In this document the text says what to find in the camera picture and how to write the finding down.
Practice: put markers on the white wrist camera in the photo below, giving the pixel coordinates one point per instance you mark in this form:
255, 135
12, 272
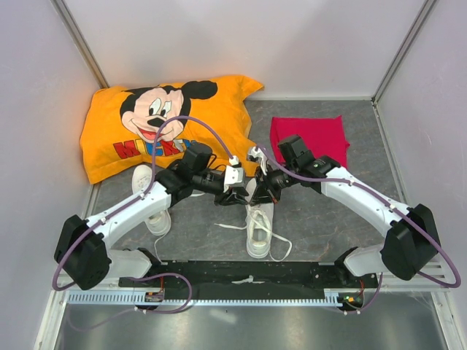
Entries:
256, 155
234, 175

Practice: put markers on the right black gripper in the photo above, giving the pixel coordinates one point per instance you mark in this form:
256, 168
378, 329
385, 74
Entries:
263, 194

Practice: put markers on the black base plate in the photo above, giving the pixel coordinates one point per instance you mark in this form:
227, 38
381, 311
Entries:
242, 279

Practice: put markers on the white sneaker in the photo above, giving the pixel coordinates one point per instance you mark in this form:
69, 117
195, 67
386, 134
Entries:
259, 228
158, 224

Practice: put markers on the red folded cloth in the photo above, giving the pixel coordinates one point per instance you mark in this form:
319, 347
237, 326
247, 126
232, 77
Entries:
323, 136

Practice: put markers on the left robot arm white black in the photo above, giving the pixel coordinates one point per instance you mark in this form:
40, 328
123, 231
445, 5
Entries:
84, 250

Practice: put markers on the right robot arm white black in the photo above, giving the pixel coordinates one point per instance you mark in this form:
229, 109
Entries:
410, 234

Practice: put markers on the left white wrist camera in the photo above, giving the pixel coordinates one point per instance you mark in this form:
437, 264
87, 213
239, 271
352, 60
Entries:
234, 175

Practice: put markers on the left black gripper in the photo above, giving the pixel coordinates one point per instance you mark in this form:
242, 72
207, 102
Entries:
231, 197

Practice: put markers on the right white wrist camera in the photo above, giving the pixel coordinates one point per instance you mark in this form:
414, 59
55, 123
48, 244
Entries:
256, 155

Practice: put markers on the slotted aluminium cable duct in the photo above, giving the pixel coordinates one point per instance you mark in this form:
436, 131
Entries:
134, 298

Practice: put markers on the orange Mickey Mouse pillow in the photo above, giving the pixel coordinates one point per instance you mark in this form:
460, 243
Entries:
126, 127

